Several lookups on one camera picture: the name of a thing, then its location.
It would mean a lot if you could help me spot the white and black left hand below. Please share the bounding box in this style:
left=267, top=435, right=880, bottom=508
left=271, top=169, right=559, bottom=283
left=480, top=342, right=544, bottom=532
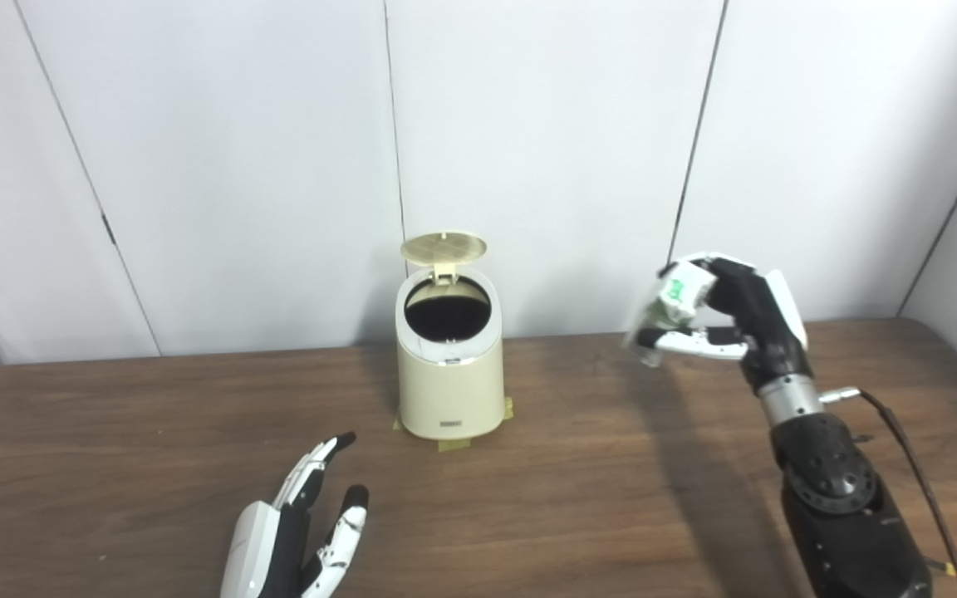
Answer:
left=220, top=431, right=370, bottom=598

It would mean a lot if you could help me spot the white and black right hand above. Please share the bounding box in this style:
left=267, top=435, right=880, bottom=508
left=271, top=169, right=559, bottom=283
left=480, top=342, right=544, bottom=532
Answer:
left=635, top=252, right=810, bottom=391

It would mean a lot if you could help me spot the green and white milk carton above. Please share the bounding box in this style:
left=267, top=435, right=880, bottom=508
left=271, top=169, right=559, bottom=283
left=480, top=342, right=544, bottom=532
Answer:
left=624, top=264, right=710, bottom=368

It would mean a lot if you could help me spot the cream-colored bin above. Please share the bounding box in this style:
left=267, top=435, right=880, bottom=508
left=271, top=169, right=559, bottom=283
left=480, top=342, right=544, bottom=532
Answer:
left=395, top=267, right=505, bottom=441

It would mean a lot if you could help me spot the round cream bin lid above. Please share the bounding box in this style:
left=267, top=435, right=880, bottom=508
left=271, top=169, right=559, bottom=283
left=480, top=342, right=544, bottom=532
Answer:
left=400, top=233, right=488, bottom=287

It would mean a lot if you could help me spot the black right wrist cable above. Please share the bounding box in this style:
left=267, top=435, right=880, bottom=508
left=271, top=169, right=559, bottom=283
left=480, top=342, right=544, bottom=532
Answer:
left=819, top=386, right=957, bottom=598

